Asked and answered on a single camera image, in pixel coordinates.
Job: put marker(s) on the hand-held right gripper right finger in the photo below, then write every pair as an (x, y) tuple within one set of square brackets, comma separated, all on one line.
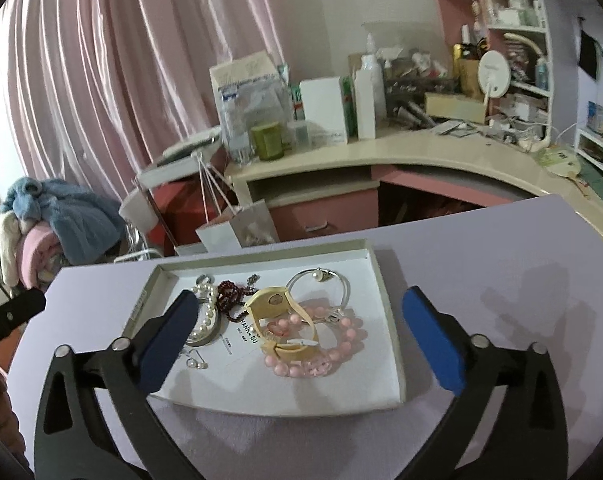
[(434, 340)]

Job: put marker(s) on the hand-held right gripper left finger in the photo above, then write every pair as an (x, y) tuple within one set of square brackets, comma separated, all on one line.
[(169, 340)]

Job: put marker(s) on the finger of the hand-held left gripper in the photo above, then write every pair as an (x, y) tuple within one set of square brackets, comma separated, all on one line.
[(11, 316)]

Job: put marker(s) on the silver earring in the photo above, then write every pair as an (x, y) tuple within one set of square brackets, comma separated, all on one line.
[(196, 361)]

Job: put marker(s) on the white jewelry tray box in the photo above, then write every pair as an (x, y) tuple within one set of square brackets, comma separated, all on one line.
[(361, 360)]

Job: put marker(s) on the pink blanket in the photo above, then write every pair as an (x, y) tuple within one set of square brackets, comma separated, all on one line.
[(38, 255)]

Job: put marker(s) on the blue fluffy cloth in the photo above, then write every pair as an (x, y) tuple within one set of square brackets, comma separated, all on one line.
[(71, 215)]

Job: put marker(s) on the silver bangle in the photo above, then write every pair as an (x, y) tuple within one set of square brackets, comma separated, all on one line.
[(324, 275)]

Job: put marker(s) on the red box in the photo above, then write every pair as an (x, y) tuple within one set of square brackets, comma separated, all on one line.
[(179, 210)]

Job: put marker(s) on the white paper bag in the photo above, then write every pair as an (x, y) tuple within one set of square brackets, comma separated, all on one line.
[(241, 230)]

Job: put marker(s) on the pink drawer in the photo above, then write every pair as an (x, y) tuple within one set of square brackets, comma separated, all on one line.
[(326, 212)]

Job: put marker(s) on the cream curved desk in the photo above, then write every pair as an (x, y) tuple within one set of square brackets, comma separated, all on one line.
[(431, 152)]

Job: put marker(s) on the white appliance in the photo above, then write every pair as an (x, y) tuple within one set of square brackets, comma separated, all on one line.
[(181, 152)]

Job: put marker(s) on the green hand fan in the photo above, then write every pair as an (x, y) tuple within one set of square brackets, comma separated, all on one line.
[(556, 160)]

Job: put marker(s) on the green jar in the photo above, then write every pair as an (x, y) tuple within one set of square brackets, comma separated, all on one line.
[(266, 142)]

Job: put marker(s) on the long beige box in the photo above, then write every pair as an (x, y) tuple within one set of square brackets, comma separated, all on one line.
[(454, 106)]

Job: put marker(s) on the tall white box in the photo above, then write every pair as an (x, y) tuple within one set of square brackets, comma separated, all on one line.
[(365, 110)]

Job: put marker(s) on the small clear jar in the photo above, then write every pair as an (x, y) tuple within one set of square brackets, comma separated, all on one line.
[(299, 134)]

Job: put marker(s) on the clear plastic bag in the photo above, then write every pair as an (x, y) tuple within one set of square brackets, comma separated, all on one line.
[(251, 110)]

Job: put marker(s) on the clear cosmetics organizer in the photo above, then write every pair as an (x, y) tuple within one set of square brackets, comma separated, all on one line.
[(416, 85)]

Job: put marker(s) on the white desk lamp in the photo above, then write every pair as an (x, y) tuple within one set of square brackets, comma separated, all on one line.
[(546, 110)]

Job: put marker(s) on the white spray bottle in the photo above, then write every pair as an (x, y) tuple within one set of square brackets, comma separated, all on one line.
[(376, 80)]

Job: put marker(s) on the gold paper bag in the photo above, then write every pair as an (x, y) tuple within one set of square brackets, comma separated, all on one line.
[(466, 72)]

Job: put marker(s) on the pink curtain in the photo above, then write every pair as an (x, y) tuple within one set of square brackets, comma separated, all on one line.
[(106, 60)]

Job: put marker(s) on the round white mirror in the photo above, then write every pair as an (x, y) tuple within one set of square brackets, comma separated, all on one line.
[(494, 72)]

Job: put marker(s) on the white cardboard box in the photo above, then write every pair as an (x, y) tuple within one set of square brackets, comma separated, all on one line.
[(246, 67)]

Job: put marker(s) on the white shelf unit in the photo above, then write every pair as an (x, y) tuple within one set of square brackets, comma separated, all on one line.
[(519, 25)]

